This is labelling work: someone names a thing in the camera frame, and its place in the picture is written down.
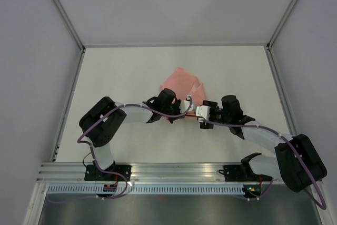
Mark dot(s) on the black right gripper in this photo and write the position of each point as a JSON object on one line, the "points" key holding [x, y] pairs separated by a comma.
{"points": [[214, 105]]}

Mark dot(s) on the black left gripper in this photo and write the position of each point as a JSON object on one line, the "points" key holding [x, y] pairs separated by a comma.
{"points": [[177, 104]]}

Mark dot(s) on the pink satin napkin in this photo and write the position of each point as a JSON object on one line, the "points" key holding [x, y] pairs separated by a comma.
{"points": [[183, 84]]}

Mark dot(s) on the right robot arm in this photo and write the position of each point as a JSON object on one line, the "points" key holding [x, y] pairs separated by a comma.
{"points": [[295, 161]]}

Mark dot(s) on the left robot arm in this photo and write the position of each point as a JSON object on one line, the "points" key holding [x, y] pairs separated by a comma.
{"points": [[100, 124]]}

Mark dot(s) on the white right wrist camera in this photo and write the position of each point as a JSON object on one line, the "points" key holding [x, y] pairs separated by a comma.
{"points": [[202, 113]]}

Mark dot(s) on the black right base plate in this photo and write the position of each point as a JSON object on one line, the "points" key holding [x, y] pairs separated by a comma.
{"points": [[236, 173]]}

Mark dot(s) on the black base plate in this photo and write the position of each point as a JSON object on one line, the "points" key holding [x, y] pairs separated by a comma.
{"points": [[92, 173], [236, 173]]}

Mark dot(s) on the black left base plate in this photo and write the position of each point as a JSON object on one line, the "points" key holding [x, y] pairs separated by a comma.
{"points": [[92, 173]]}

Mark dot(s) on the aluminium front rail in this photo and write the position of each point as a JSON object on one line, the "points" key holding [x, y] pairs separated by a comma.
{"points": [[146, 173]]}

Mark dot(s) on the white slotted cable duct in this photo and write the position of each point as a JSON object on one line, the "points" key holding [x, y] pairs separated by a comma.
{"points": [[212, 189]]}

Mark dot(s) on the right aluminium frame post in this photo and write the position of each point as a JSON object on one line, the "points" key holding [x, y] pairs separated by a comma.
{"points": [[284, 18]]}

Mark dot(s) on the aluminium frame post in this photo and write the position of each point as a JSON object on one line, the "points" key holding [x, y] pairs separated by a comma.
{"points": [[68, 24], [284, 18]]}

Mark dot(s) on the left aluminium frame post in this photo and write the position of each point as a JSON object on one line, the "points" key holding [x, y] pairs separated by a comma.
{"points": [[68, 24]]}

